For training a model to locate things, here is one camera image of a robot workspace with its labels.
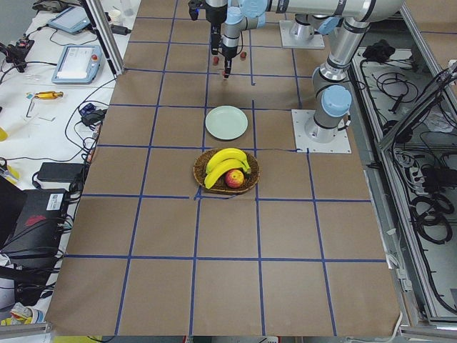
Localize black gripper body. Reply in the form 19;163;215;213
210;24;238;58

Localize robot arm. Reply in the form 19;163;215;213
266;1;404;144
202;1;288;79

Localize light green plate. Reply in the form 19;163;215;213
205;106;248;141

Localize yellow banana bunch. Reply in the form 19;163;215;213
204;148;251;189

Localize woven wicker basket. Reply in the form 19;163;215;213
193;149;260;194

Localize red yellow apple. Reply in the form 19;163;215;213
224;169;245;189

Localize teach pendant tablet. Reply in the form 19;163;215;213
51;45;102;84
47;6;90;34

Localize black power adapter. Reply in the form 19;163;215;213
37;162;84;183

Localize black computer box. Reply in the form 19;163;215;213
1;178;69;259

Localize aluminium frame post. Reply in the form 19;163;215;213
79;0;124;76

